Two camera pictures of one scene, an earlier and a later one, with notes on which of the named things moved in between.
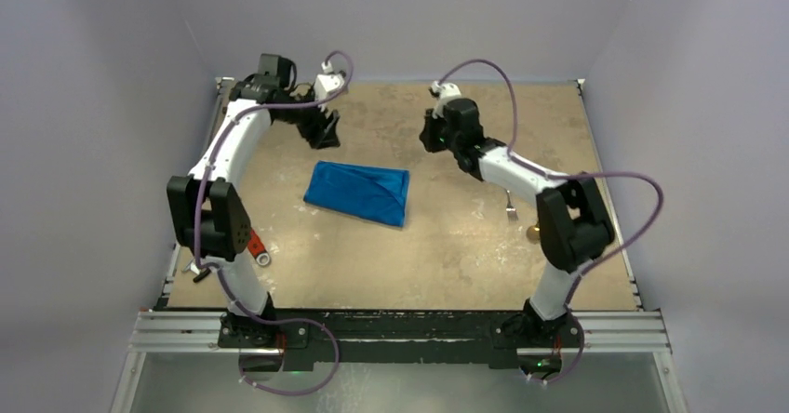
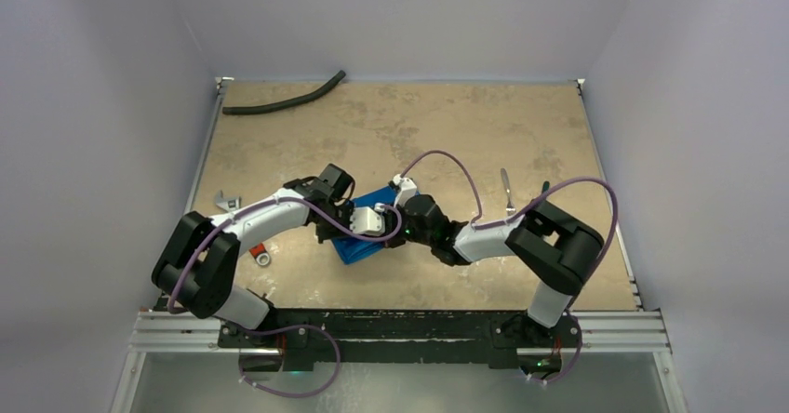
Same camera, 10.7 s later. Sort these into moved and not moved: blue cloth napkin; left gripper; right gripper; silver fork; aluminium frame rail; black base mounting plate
Moved: right gripper; left gripper; blue cloth napkin
Not moved: silver fork; aluminium frame rail; black base mounting plate
